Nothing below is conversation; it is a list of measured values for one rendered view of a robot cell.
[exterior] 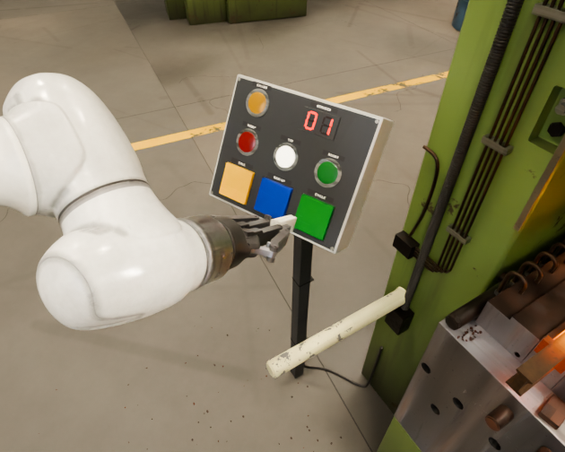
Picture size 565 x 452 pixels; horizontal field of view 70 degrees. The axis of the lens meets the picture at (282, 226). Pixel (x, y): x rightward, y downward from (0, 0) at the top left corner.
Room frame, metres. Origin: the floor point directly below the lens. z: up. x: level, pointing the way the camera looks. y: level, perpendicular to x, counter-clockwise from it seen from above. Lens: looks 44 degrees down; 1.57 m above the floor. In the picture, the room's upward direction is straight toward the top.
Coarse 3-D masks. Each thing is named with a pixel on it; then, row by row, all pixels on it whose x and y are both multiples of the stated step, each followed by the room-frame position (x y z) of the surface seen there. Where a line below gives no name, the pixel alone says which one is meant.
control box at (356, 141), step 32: (288, 96) 0.77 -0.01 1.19; (224, 128) 0.80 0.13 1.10; (256, 128) 0.77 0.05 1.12; (288, 128) 0.74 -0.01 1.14; (352, 128) 0.68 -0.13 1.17; (384, 128) 0.68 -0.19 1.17; (224, 160) 0.76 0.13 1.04; (256, 160) 0.73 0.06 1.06; (320, 160) 0.67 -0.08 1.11; (352, 160) 0.64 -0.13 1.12; (256, 192) 0.69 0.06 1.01; (320, 192) 0.63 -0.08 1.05; (352, 192) 0.61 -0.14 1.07; (352, 224) 0.61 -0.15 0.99
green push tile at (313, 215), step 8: (304, 200) 0.63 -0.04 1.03; (312, 200) 0.62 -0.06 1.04; (320, 200) 0.62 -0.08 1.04; (304, 208) 0.62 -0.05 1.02; (312, 208) 0.61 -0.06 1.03; (320, 208) 0.61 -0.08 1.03; (328, 208) 0.60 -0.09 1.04; (296, 216) 0.62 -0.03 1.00; (304, 216) 0.61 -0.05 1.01; (312, 216) 0.60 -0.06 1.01; (320, 216) 0.60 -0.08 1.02; (328, 216) 0.59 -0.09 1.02; (296, 224) 0.61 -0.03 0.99; (304, 224) 0.60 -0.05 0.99; (312, 224) 0.60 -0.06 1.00; (320, 224) 0.59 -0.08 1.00; (328, 224) 0.59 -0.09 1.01; (312, 232) 0.59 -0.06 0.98; (320, 232) 0.58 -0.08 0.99
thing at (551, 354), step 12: (564, 336) 0.33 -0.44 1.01; (540, 348) 0.32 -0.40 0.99; (552, 348) 0.31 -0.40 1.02; (564, 348) 0.31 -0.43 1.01; (528, 360) 0.29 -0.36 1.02; (540, 360) 0.29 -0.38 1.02; (552, 360) 0.29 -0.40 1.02; (564, 360) 0.29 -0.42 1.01; (528, 372) 0.27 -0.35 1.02; (540, 372) 0.27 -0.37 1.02; (516, 384) 0.27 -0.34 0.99; (528, 384) 0.27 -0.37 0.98
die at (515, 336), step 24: (552, 264) 0.51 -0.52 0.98; (528, 288) 0.45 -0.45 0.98; (552, 288) 0.45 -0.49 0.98; (504, 312) 0.40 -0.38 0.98; (528, 312) 0.39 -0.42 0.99; (552, 312) 0.39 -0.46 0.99; (504, 336) 0.37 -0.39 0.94; (528, 336) 0.35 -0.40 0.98; (552, 336) 0.34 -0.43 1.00; (552, 384) 0.29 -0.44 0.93
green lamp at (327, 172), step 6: (324, 162) 0.66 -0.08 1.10; (330, 162) 0.66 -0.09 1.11; (318, 168) 0.66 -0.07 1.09; (324, 168) 0.65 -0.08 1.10; (330, 168) 0.65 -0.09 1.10; (336, 168) 0.65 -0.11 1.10; (318, 174) 0.65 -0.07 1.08; (324, 174) 0.65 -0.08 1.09; (330, 174) 0.64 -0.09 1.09; (336, 174) 0.64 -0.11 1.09; (324, 180) 0.64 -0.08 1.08; (330, 180) 0.64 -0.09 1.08
